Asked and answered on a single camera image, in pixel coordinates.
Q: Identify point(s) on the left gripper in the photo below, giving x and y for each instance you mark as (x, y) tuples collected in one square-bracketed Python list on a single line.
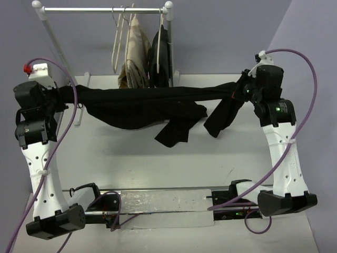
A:
[(54, 91)]

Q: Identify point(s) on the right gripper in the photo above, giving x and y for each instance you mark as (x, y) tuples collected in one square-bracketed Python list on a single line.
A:
[(238, 92)]

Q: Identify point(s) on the cream wooden hanger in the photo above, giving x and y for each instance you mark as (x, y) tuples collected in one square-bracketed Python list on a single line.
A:
[(117, 44)]

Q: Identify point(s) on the black trousers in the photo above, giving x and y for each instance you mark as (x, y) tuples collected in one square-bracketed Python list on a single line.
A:
[(160, 79), (183, 107)]

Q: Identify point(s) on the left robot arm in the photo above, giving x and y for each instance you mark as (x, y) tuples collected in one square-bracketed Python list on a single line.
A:
[(36, 132)]

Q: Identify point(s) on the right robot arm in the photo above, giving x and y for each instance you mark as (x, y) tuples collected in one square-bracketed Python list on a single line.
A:
[(289, 194)]

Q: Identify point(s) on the beige trousers on hanger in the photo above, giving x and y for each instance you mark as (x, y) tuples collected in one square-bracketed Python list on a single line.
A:
[(134, 75)]

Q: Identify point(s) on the black trousers on hanger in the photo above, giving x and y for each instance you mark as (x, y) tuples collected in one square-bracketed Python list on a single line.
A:
[(160, 79)]

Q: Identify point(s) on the cream hanger under beige trousers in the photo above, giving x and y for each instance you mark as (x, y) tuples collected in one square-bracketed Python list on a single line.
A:
[(130, 31)]

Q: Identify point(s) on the cream hanger under black trousers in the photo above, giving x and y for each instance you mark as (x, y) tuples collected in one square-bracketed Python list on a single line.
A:
[(158, 43)]

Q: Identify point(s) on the white clothes rack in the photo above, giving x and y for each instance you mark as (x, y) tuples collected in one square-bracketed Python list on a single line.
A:
[(125, 14)]

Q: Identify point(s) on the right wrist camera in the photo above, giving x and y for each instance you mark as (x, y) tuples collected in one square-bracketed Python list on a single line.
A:
[(261, 59)]

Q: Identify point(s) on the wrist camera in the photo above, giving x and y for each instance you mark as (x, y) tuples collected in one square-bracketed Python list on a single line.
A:
[(261, 59), (40, 74)]

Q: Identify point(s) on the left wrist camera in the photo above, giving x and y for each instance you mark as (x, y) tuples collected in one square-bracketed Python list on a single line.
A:
[(40, 74)]

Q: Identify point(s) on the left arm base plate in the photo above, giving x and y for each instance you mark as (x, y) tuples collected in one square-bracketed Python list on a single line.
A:
[(105, 210)]

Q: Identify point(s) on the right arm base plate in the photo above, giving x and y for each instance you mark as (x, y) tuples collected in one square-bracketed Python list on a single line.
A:
[(234, 211)]

